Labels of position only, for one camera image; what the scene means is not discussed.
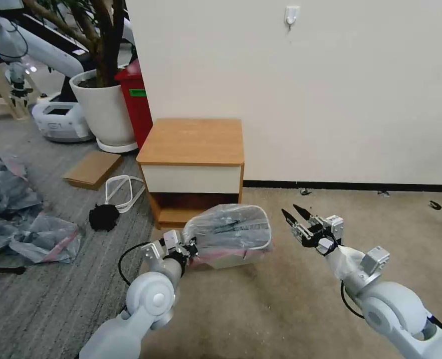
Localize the white wall hook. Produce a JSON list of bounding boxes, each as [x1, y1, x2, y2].
[[284, 5, 301, 30]]

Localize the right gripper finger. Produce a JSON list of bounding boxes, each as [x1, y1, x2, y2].
[[280, 207, 310, 244], [292, 203, 325, 229]]

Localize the white plant pot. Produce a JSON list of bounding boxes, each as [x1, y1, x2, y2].
[[69, 68, 140, 153]]

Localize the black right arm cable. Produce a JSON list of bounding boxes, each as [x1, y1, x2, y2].
[[340, 279, 368, 319]]

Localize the grey plastic bag red edge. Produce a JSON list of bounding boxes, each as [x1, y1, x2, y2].
[[0, 211, 82, 264]]

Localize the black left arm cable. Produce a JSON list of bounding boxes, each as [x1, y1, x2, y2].
[[117, 243, 148, 289]]

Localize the grey crumpled plastic bag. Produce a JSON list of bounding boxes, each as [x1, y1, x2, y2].
[[0, 155, 44, 225]]

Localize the flat cardboard piece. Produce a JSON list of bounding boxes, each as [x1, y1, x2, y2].
[[61, 150, 125, 192]]

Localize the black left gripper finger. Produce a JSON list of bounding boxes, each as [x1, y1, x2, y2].
[[210, 219, 245, 236]]

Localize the wooden nightstand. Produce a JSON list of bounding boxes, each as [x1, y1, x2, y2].
[[135, 118, 245, 230]]

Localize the black crumpled object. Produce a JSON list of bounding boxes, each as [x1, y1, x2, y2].
[[89, 203, 118, 231]]

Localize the red bin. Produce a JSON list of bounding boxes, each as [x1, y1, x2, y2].
[[114, 59, 154, 151]]

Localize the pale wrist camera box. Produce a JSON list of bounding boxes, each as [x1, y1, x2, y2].
[[323, 215, 345, 241], [163, 230, 185, 250]]

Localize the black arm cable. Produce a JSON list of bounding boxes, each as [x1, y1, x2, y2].
[[117, 243, 148, 289], [340, 279, 368, 319]]

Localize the black baseboard strip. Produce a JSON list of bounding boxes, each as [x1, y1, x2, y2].
[[242, 180, 442, 192]]

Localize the clear plastic garbage bag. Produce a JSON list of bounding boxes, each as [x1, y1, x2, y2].
[[182, 203, 275, 262]]

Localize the potted tree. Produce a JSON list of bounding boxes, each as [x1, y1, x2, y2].
[[20, 0, 132, 87]]

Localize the white trash can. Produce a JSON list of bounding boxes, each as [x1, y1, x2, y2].
[[189, 204, 275, 271]]

